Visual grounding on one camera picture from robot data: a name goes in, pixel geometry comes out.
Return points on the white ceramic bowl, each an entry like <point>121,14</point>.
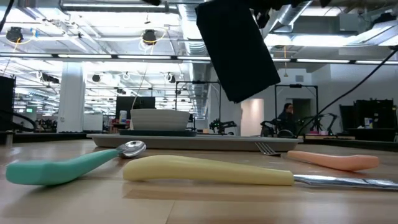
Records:
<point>160,119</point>

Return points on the dark navy cloth napkin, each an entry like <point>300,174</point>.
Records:
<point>239,53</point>

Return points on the white wipes canister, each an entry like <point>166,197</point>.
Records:
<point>123,117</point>

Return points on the person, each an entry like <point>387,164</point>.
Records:
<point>287,119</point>

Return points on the dark teal plate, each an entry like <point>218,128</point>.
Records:
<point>155,133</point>

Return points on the black monitor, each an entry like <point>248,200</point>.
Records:
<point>135,103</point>

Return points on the white building column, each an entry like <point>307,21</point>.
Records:
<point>71,99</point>

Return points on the black cabinet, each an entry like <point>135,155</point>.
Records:
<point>7,102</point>

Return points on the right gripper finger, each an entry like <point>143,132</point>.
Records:
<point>263,17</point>

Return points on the white cabinet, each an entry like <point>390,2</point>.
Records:
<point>92,122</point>

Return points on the grey plastic tray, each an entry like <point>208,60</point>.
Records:
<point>202,143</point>

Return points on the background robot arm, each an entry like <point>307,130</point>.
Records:
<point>321,119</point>
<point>222,126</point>

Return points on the long ceiling light strip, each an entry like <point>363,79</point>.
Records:
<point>84,56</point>

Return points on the black aluminium table frame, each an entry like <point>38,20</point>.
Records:
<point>357,145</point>

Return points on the black shelf unit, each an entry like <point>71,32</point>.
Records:
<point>376,115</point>

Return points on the silver ventilation duct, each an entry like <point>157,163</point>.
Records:
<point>188,29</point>

